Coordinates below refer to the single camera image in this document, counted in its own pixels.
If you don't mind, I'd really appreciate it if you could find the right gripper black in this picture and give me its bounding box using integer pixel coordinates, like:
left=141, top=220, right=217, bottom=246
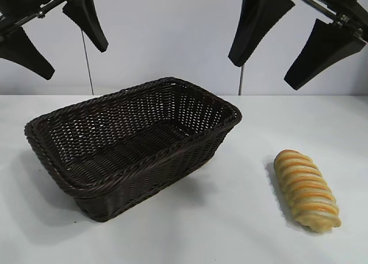
left=228, top=0, right=368, bottom=91

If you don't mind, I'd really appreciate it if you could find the long striped bread loaf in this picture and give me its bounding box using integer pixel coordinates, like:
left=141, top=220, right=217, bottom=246
left=273, top=148, right=343, bottom=226

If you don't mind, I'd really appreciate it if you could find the dark brown wicker basket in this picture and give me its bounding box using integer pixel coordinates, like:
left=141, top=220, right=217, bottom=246
left=24, top=76, right=243, bottom=223

